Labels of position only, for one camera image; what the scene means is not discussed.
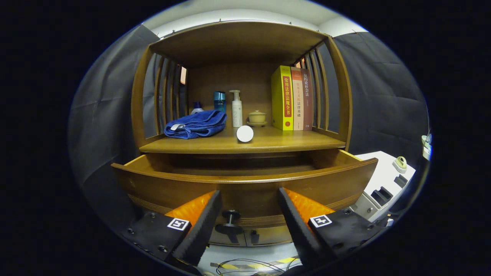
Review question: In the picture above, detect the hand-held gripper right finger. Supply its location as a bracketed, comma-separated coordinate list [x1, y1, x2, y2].
[278, 187, 386, 268]

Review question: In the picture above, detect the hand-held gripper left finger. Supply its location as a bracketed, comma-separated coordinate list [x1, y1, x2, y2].
[121, 190, 223, 267]

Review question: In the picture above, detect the wooden drawer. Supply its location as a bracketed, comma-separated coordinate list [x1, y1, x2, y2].
[111, 149, 379, 235]

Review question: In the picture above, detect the white and green tube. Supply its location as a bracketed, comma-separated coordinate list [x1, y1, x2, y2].
[236, 125, 254, 143]

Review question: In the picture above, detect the wooden cabinet door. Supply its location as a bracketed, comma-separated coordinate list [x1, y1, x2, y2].
[209, 230, 248, 247]
[245, 226, 296, 246]

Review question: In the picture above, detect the white side cabinet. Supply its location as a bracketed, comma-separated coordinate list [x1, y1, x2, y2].
[349, 151, 417, 223]

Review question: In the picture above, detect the wooden cabinet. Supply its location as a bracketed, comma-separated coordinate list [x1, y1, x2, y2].
[130, 21, 353, 248]

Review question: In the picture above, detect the blue folded towel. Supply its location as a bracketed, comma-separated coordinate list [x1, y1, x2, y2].
[164, 110, 227, 140]

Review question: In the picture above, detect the yellow lidded tea cup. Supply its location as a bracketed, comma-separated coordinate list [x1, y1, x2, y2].
[247, 110, 268, 127]

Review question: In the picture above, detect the white pump bottle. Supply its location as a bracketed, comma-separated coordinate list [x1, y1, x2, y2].
[229, 90, 243, 128]

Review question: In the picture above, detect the orange and beige book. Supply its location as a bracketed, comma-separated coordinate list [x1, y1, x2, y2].
[290, 67, 304, 131]

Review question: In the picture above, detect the brown book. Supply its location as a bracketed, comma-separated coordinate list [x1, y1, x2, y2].
[300, 68, 314, 131]

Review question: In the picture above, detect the teal bottle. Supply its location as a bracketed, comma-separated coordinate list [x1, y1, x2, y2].
[213, 91, 226, 113]

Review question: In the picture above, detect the thick yellow book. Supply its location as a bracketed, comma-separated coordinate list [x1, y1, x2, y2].
[271, 65, 294, 131]

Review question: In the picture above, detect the white shelf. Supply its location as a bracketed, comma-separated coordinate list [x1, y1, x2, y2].
[421, 132, 433, 161]

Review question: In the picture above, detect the black backdrop cloth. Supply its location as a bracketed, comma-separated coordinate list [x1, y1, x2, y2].
[68, 24, 430, 230]

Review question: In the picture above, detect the thin black cable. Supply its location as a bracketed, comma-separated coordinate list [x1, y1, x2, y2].
[216, 258, 303, 276]

